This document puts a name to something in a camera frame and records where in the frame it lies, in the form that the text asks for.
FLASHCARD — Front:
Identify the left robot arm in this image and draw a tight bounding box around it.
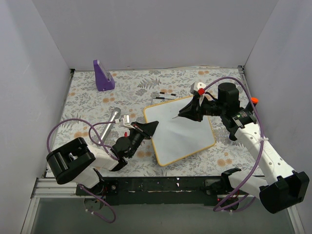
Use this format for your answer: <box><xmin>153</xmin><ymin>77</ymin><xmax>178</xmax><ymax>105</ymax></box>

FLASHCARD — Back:
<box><xmin>46</xmin><ymin>118</ymin><xmax>159</xmax><ymax>195</ymax></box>

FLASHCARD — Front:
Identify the purple wedge stand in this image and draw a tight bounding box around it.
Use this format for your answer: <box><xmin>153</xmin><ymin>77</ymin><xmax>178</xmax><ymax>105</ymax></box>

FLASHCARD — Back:
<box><xmin>93</xmin><ymin>59</ymin><xmax>115</xmax><ymax>92</ymax></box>

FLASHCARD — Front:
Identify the silver microphone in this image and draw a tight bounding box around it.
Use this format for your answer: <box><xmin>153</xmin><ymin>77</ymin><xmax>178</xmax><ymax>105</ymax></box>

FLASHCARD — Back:
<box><xmin>100</xmin><ymin>107</ymin><xmax>121</xmax><ymax>142</ymax></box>

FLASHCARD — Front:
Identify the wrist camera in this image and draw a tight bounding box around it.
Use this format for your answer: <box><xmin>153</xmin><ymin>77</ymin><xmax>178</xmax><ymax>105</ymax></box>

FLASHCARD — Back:
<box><xmin>115</xmin><ymin>115</ymin><xmax>132</xmax><ymax>129</ymax></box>
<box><xmin>190</xmin><ymin>81</ymin><xmax>206</xmax><ymax>105</ymax></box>

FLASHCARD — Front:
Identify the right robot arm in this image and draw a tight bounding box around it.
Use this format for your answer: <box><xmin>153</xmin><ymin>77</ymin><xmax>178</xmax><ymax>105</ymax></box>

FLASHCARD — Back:
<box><xmin>178</xmin><ymin>82</ymin><xmax>310</xmax><ymax>214</ymax></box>

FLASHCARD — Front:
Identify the floral table mat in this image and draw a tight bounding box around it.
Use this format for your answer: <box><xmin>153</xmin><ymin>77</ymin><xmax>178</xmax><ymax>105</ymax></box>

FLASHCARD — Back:
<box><xmin>50</xmin><ymin>67</ymin><xmax>255</xmax><ymax>177</ymax></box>

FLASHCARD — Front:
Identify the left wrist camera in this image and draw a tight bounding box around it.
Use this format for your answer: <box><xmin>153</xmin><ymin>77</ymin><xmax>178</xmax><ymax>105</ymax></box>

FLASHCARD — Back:
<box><xmin>115</xmin><ymin>115</ymin><xmax>132</xmax><ymax>129</ymax></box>

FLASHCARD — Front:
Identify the yellow framed whiteboard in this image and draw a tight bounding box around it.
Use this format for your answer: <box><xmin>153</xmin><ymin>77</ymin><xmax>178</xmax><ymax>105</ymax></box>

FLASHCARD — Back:
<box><xmin>143</xmin><ymin>96</ymin><xmax>216</xmax><ymax>166</ymax></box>

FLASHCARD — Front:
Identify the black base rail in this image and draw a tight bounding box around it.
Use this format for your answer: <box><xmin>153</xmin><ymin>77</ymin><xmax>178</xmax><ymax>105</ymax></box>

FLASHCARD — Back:
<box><xmin>88</xmin><ymin>176</ymin><xmax>228</xmax><ymax>206</ymax></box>

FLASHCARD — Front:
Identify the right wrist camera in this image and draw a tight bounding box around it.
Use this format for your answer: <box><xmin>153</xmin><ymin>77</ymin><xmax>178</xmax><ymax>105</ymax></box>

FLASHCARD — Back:
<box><xmin>190</xmin><ymin>81</ymin><xmax>206</xmax><ymax>105</ymax></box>

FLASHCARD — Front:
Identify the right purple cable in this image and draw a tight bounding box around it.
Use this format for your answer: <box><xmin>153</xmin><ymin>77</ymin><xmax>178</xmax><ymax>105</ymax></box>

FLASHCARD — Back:
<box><xmin>203</xmin><ymin>77</ymin><xmax>265</xmax><ymax>212</ymax></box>

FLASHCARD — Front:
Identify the black toy gun orange tip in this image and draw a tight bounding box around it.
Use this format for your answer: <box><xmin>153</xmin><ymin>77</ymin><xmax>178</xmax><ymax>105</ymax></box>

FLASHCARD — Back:
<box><xmin>244</xmin><ymin>97</ymin><xmax>259</xmax><ymax>114</ymax></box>

